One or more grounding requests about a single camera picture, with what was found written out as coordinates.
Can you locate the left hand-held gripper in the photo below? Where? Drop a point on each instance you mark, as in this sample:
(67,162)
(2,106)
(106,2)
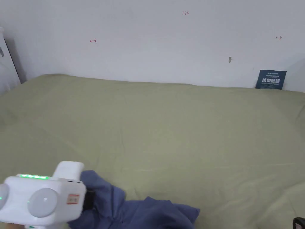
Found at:
(47,198)

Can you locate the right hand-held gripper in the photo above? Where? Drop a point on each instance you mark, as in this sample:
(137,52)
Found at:
(299,223)

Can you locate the dark blue shirt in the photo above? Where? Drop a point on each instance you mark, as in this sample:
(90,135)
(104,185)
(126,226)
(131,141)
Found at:
(133,212)

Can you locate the bed with pale green sheet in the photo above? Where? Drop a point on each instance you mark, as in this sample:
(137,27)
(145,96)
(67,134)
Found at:
(152,133)

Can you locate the white cabinet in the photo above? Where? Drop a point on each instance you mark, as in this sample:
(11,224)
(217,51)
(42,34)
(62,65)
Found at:
(8,64)

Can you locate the dark blue sign card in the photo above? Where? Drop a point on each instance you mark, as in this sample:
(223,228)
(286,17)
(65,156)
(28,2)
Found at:
(271,79)

